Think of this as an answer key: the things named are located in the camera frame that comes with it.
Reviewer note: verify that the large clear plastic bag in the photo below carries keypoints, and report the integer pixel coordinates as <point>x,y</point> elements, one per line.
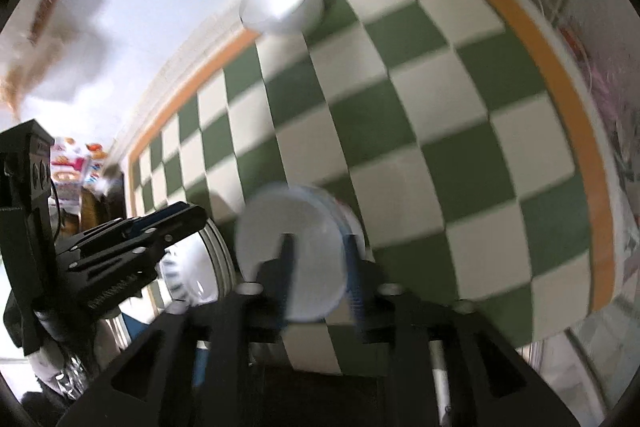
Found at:
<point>60,32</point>

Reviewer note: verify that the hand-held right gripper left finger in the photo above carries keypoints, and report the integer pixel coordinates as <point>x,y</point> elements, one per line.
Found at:
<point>287,272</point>

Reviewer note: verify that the green and cream checkered mat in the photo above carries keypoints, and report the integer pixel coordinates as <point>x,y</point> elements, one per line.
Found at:
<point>450,132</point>

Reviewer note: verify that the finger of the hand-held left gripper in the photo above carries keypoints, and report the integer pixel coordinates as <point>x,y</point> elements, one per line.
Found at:
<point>150,225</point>
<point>120,278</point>

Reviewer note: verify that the colourful wall stickers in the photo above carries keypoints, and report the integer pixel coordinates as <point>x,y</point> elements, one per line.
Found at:
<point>70,167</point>

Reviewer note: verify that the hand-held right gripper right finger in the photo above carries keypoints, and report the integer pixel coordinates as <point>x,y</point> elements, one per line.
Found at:
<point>353,274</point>

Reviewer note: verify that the white bowl with blue pattern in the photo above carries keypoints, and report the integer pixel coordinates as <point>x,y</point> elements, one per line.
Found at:
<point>315,237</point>

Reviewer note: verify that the white plate with blue stripes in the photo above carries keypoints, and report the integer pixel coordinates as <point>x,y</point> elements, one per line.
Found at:
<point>192,272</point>

